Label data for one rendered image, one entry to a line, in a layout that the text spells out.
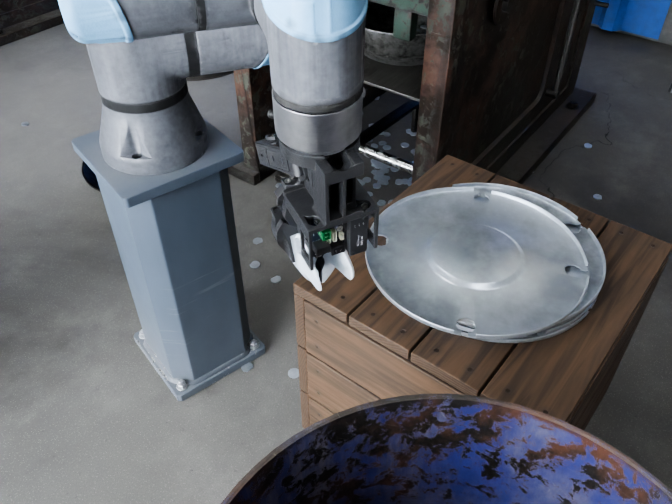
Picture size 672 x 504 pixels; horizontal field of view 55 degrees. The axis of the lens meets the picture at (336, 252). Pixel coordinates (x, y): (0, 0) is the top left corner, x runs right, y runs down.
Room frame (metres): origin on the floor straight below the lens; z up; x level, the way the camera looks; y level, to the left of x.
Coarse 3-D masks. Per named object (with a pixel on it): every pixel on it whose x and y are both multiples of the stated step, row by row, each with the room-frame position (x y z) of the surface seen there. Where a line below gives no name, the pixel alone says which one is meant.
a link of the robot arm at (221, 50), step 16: (208, 32) 0.78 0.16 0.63; (224, 32) 0.78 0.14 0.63; (240, 32) 0.79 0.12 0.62; (256, 32) 0.79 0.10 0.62; (208, 48) 0.77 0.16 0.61; (224, 48) 0.78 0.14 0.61; (240, 48) 0.79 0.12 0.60; (256, 48) 0.79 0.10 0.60; (208, 64) 0.78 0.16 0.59; (224, 64) 0.79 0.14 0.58; (240, 64) 0.80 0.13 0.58; (256, 64) 0.81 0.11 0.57
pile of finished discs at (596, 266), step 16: (480, 192) 0.78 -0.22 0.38; (512, 192) 0.78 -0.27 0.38; (528, 192) 0.78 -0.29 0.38; (544, 208) 0.74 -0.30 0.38; (560, 208) 0.74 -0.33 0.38; (576, 224) 0.71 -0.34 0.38; (592, 240) 0.67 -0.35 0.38; (592, 256) 0.64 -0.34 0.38; (576, 272) 0.61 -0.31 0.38; (592, 272) 0.61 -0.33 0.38; (592, 288) 0.58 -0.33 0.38; (592, 304) 0.56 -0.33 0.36; (464, 320) 0.52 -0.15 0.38; (576, 320) 0.54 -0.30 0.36; (528, 336) 0.51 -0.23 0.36; (544, 336) 0.52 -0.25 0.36
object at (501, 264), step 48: (432, 192) 0.77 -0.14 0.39; (432, 240) 0.66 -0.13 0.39; (480, 240) 0.66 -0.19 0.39; (528, 240) 0.66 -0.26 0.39; (576, 240) 0.66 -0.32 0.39; (384, 288) 0.57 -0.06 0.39; (432, 288) 0.57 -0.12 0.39; (480, 288) 0.57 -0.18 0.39; (528, 288) 0.57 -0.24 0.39; (576, 288) 0.57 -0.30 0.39; (480, 336) 0.49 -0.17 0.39
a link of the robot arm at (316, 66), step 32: (256, 0) 0.50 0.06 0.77; (288, 0) 0.45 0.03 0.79; (320, 0) 0.44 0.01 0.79; (352, 0) 0.45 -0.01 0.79; (288, 32) 0.44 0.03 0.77; (320, 32) 0.44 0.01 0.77; (352, 32) 0.45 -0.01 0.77; (288, 64) 0.45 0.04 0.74; (320, 64) 0.44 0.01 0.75; (352, 64) 0.46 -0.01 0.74; (288, 96) 0.45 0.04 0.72; (320, 96) 0.45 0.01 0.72; (352, 96) 0.46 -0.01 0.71
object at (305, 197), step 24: (312, 168) 0.45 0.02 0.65; (336, 168) 0.47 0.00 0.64; (360, 168) 0.45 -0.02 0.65; (288, 192) 0.48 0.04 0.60; (312, 192) 0.48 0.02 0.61; (336, 192) 0.46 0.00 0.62; (360, 192) 0.48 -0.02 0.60; (288, 216) 0.49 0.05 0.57; (312, 216) 0.45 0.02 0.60; (336, 216) 0.45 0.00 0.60; (360, 216) 0.45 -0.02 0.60; (312, 240) 0.45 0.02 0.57; (336, 240) 0.46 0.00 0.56; (360, 240) 0.46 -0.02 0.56; (312, 264) 0.44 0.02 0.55
